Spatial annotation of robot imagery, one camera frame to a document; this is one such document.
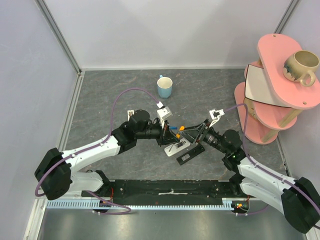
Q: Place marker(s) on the light blue cable duct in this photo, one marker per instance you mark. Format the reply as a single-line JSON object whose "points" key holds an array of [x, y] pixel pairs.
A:
{"points": [[95, 204]]}

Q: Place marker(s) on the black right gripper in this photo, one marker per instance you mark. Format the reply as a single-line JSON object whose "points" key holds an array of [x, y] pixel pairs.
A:
{"points": [[202, 134]]}

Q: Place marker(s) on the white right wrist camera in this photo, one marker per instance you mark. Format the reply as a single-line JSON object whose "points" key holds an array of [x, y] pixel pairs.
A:
{"points": [[215, 116]]}

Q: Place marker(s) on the pink wooden shelf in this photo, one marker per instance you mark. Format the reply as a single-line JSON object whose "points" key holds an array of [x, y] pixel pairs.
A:
{"points": [[273, 101]]}

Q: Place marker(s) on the yellow handled screwdriver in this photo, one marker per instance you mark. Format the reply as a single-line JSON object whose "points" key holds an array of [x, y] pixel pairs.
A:
{"points": [[178, 136]]}

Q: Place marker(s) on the light blue cup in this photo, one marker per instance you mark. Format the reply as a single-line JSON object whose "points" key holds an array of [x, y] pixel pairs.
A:
{"points": [[164, 87]]}

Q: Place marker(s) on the white remote control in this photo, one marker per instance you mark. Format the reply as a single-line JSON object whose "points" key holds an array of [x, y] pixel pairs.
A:
{"points": [[176, 147]]}

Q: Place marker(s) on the beige ceramic mug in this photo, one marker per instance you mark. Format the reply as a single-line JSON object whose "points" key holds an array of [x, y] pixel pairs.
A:
{"points": [[300, 67]]}

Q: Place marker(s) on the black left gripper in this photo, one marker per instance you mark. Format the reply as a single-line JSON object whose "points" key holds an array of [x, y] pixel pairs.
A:
{"points": [[167, 137]]}

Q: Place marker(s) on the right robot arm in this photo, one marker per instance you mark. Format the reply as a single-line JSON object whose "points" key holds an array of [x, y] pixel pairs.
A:
{"points": [[297, 199]]}

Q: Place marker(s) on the black remote control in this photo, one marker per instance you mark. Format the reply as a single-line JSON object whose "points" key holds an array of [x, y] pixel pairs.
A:
{"points": [[190, 154]]}

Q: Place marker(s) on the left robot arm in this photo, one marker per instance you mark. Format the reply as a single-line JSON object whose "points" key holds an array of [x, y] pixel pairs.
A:
{"points": [[59, 172]]}

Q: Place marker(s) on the white remote with QR label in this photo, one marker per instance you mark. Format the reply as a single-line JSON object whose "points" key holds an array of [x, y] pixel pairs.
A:
{"points": [[130, 113]]}

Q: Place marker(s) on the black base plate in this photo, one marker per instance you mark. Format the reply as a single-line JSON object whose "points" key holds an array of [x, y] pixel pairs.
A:
{"points": [[126, 188]]}

